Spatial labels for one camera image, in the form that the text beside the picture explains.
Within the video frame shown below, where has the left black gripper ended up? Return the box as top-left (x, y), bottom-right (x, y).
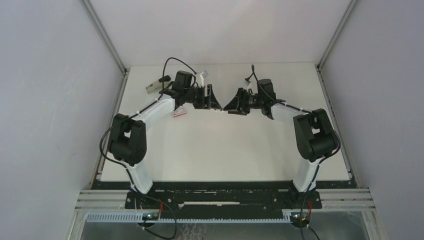
top-left (183, 84), bottom-right (221, 110)

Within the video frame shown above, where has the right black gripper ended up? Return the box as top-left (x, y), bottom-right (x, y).
top-left (223, 88), bottom-right (264, 116)

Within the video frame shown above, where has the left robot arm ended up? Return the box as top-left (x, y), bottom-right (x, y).
top-left (106, 70), bottom-right (222, 209)

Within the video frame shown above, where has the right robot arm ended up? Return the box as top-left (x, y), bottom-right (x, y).
top-left (223, 78), bottom-right (341, 208)

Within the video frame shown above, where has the black and beige stapler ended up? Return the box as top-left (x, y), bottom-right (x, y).
top-left (145, 75), bottom-right (172, 95)

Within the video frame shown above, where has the red white staple box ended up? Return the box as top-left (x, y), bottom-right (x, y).
top-left (171, 107), bottom-right (187, 118)

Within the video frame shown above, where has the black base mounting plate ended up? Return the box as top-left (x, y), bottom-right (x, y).
top-left (91, 180), bottom-right (357, 219)

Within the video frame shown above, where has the right green circuit board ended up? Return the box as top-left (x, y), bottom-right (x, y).
top-left (290, 212), bottom-right (311, 229)

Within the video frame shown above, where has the green circuit board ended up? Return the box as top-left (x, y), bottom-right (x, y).
top-left (142, 213), bottom-right (160, 221)
top-left (290, 212), bottom-right (311, 229)

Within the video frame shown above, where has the left green circuit board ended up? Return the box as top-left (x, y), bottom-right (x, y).
top-left (142, 213), bottom-right (160, 221)

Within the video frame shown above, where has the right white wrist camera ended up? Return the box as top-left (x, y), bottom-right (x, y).
top-left (244, 77), bottom-right (256, 90)

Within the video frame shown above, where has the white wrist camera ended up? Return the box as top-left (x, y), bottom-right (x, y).
top-left (244, 77), bottom-right (256, 90)
top-left (194, 70), bottom-right (209, 87)

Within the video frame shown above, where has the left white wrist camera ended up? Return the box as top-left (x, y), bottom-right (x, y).
top-left (194, 70), bottom-right (209, 87)

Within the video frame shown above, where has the left black camera cable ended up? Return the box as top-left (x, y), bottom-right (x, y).
top-left (99, 56), bottom-right (198, 186)

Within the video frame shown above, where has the black camera cable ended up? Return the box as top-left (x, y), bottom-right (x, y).
top-left (99, 56), bottom-right (198, 186)
top-left (251, 64), bottom-right (341, 240)

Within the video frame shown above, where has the right black camera cable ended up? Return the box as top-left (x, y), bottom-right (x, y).
top-left (251, 64), bottom-right (341, 240)

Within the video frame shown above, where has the left corner frame post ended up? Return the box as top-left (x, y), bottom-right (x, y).
top-left (80, 0), bottom-right (128, 92)

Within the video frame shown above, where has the corner frame post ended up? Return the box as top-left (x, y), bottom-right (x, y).
top-left (80, 0), bottom-right (128, 92)
top-left (316, 0), bottom-right (360, 72)

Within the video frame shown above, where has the aluminium frame rail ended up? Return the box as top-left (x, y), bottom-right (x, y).
top-left (75, 188), bottom-right (376, 213)

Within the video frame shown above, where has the right corner frame post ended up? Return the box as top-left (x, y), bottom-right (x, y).
top-left (316, 0), bottom-right (360, 72)

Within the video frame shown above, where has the white slotted cable duct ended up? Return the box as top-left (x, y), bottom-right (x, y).
top-left (86, 211), bottom-right (292, 224)

